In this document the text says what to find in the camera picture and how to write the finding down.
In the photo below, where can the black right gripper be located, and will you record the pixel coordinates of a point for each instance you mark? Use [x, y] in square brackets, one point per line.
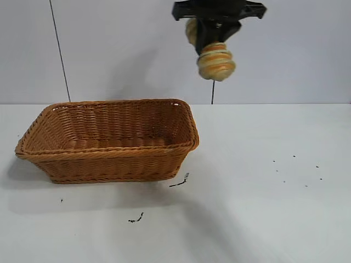
[219, 9]

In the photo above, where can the brown woven wicker basket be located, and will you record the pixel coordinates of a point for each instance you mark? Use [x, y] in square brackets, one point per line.
[109, 161]

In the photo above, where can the long striped bread loaf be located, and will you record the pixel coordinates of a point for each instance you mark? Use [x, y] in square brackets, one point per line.
[216, 63]

